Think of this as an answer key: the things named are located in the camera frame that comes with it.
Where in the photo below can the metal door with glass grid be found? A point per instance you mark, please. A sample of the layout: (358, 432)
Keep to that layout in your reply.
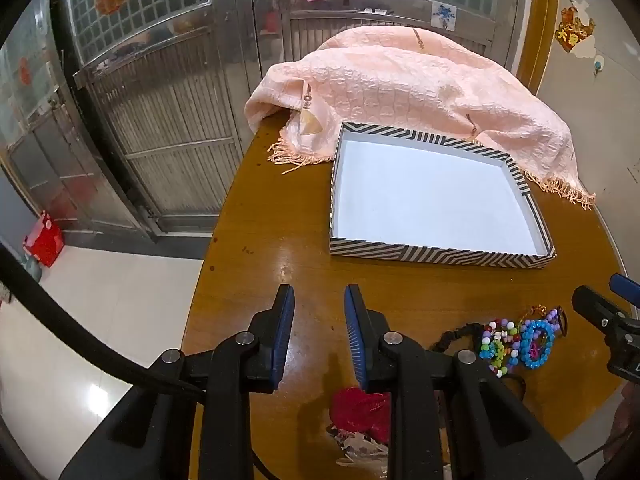
(160, 110)
(380, 15)

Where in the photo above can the red gold wall decoration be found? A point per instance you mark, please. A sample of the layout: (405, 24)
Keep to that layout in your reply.
(574, 30)

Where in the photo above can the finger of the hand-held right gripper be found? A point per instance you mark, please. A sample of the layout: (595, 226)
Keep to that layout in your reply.
(597, 307)
(627, 291)

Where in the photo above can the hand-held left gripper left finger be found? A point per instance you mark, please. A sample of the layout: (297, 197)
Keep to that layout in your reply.
(282, 332)

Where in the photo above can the pink fringed shawl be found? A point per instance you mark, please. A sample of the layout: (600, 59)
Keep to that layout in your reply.
(400, 90)

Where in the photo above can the person's right hand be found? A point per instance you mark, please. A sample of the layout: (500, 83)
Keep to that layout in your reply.
(624, 417)

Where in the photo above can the blue snowflake sticker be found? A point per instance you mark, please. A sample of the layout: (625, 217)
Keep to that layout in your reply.
(443, 16)

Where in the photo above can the black scrunchie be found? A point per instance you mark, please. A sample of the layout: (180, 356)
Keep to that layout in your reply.
(457, 335)

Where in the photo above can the striped shallow box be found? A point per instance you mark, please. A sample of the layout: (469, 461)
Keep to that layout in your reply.
(425, 195)

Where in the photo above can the red bag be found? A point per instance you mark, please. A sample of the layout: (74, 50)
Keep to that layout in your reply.
(44, 240)

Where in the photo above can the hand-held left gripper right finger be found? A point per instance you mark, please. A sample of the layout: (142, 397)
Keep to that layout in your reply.
(354, 332)

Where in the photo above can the red velvet bow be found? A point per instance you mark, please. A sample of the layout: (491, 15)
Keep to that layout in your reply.
(357, 410)

